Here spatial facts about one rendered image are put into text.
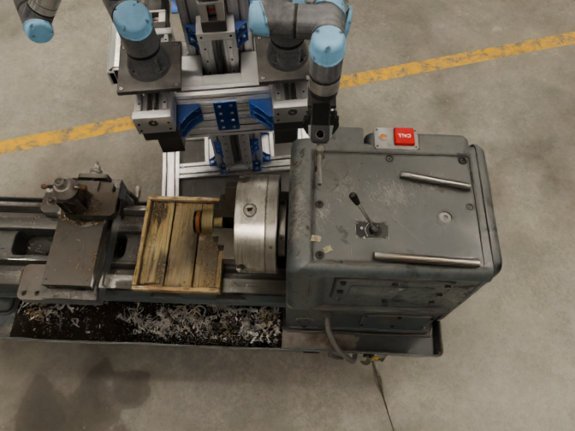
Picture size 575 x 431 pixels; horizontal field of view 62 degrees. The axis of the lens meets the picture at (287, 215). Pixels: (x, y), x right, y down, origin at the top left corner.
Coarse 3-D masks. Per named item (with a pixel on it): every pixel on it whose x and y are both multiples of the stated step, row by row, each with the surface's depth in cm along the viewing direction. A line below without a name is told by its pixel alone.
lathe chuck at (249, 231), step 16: (240, 176) 148; (256, 176) 148; (240, 192) 141; (256, 192) 141; (240, 208) 139; (256, 208) 139; (240, 224) 138; (256, 224) 138; (240, 240) 139; (256, 240) 139; (240, 256) 141; (256, 256) 141; (240, 272) 151; (256, 272) 149
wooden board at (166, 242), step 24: (168, 216) 176; (192, 216) 176; (144, 240) 171; (168, 240) 172; (192, 240) 172; (192, 264) 168; (216, 264) 168; (144, 288) 163; (168, 288) 163; (192, 288) 163; (216, 288) 163
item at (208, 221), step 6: (198, 210) 152; (204, 210) 152; (210, 210) 152; (198, 216) 151; (204, 216) 150; (210, 216) 150; (216, 216) 151; (198, 222) 150; (204, 222) 150; (210, 222) 149; (216, 222) 151; (222, 222) 156; (198, 228) 151; (204, 228) 150; (210, 228) 150; (204, 234) 153; (210, 234) 153
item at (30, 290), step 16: (48, 192) 178; (48, 208) 176; (112, 224) 171; (112, 240) 171; (112, 256) 172; (32, 272) 166; (32, 288) 163; (48, 288) 161; (64, 288) 161; (96, 288) 161; (96, 304) 164
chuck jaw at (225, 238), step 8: (216, 232) 150; (224, 232) 150; (232, 232) 150; (216, 240) 152; (224, 240) 148; (232, 240) 148; (224, 248) 147; (232, 248) 147; (224, 256) 146; (232, 256) 146; (240, 264) 146
